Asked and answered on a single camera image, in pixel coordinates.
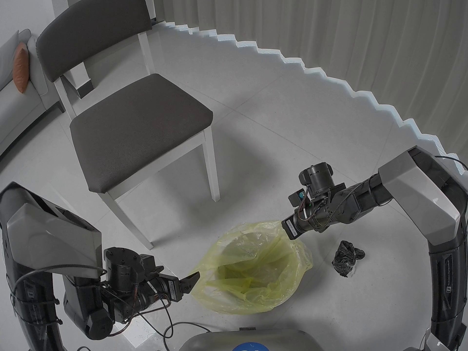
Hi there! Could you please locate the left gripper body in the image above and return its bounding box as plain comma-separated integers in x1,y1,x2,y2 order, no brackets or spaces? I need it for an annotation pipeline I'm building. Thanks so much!
136,273,184,309

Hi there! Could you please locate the yellow plastic bag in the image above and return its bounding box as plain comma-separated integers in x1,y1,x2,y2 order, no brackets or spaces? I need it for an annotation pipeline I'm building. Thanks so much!
190,220,314,315

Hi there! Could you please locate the crumpled black plastic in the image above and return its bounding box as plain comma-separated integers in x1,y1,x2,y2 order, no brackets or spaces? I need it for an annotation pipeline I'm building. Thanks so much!
331,240,366,279

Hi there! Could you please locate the pale grey sofa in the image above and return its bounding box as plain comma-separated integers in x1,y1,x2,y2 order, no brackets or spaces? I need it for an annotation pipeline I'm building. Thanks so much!
0,29,64,160

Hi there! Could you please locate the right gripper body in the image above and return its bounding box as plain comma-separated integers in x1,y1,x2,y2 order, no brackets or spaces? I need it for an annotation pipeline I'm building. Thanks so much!
281,207,327,240

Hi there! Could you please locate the orange cushion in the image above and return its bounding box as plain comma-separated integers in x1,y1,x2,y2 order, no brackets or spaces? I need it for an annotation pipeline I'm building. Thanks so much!
13,43,29,94

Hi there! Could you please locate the pale pleated curtain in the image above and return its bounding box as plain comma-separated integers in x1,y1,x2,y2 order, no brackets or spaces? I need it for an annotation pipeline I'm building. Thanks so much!
150,0,468,160

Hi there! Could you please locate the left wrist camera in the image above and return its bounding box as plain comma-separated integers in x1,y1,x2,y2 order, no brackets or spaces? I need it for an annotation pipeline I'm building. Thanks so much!
140,254,165,279

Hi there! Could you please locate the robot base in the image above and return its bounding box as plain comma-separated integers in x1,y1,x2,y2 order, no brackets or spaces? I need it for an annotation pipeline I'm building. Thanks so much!
183,328,319,351

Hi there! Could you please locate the black cable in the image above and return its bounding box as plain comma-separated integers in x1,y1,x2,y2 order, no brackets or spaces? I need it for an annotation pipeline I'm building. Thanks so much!
434,154,468,172
110,298,175,340
163,320,214,343

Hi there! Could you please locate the grey chair with white legs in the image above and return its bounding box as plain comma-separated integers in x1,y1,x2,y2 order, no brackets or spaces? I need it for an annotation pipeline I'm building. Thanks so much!
36,0,221,251

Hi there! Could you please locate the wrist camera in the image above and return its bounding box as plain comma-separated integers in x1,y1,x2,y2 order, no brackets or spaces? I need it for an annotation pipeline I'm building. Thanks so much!
140,254,165,279
288,187,312,208

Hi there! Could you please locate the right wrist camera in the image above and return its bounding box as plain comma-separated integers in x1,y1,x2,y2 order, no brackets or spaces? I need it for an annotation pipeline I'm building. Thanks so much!
288,187,312,208

